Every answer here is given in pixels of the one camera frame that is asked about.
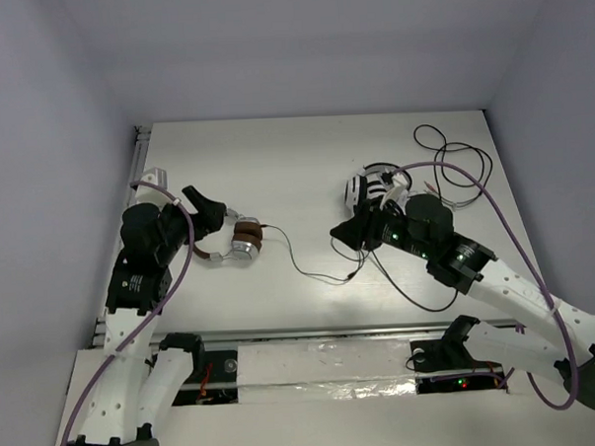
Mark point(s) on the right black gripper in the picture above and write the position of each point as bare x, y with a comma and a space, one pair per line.
374, 215

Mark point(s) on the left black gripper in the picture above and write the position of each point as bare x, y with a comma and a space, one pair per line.
190, 219

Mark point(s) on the brown silver headphones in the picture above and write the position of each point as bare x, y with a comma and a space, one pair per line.
245, 243

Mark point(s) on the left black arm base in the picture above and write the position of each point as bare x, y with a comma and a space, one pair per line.
213, 378

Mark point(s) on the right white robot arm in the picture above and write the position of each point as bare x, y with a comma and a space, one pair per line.
561, 346

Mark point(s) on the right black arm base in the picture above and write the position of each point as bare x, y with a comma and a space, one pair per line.
444, 366

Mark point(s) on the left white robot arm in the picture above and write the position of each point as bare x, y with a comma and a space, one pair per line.
130, 395

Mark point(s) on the white black headphones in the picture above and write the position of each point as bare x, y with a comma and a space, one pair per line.
371, 182

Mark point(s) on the white foil covered block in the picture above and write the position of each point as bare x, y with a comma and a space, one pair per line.
323, 370

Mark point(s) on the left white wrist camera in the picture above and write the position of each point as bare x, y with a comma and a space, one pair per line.
152, 182

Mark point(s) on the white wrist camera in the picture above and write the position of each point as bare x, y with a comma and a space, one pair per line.
152, 182
398, 193

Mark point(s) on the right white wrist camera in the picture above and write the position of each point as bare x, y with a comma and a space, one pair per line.
398, 193

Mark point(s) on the aluminium rail left side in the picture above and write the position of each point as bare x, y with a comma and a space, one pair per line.
142, 135

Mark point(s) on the aluminium rail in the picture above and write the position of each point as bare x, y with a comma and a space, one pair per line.
255, 336
142, 135

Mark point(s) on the aluminium rail front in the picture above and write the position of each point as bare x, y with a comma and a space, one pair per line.
255, 336

